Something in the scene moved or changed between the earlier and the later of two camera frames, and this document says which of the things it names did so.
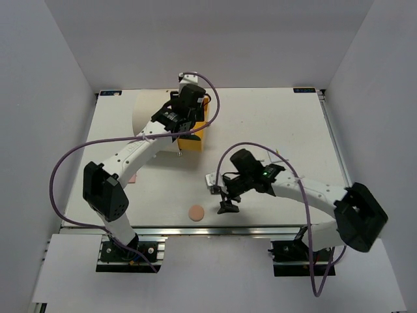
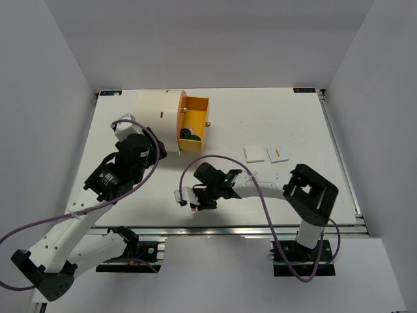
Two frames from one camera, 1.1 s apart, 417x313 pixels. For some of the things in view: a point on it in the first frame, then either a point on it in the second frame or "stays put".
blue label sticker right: [304, 90] stays put
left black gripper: [199, 113] to [152, 154]
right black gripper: [226, 204] to [202, 204]
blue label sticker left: [111, 92] stays put
